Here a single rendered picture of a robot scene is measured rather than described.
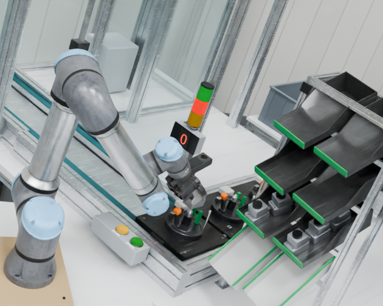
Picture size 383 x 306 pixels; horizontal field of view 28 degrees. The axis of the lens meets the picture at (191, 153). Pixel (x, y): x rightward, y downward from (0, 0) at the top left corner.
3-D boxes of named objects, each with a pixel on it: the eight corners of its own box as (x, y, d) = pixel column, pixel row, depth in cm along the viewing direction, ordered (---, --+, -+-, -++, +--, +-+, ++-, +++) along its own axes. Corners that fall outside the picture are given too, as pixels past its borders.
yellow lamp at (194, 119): (194, 128, 264) (198, 116, 262) (183, 121, 266) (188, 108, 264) (203, 126, 268) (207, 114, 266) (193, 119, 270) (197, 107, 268)
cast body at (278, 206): (273, 217, 235) (275, 201, 231) (267, 207, 238) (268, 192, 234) (298, 208, 238) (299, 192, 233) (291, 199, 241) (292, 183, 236)
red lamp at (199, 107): (198, 115, 262) (203, 103, 260) (188, 108, 264) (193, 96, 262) (207, 114, 266) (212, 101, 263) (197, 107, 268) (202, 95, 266)
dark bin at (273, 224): (262, 239, 229) (263, 223, 224) (236, 214, 237) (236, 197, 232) (331, 199, 241) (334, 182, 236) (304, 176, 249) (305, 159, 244)
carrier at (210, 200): (230, 243, 267) (242, 214, 261) (182, 205, 279) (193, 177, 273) (269, 227, 285) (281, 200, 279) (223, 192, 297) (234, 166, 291)
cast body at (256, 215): (253, 227, 232) (253, 212, 228) (244, 219, 235) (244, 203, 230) (274, 215, 236) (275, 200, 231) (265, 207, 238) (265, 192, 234)
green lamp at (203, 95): (203, 103, 260) (208, 90, 257) (193, 96, 262) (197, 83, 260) (212, 101, 263) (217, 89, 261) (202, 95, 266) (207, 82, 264)
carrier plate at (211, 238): (183, 262, 248) (185, 257, 247) (134, 220, 259) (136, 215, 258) (228, 244, 266) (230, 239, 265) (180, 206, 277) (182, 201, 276)
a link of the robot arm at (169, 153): (148, 142, 227) (173, 129, 227) (157, 159, 236) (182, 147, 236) (157, 163, 223) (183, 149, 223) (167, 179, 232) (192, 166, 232)
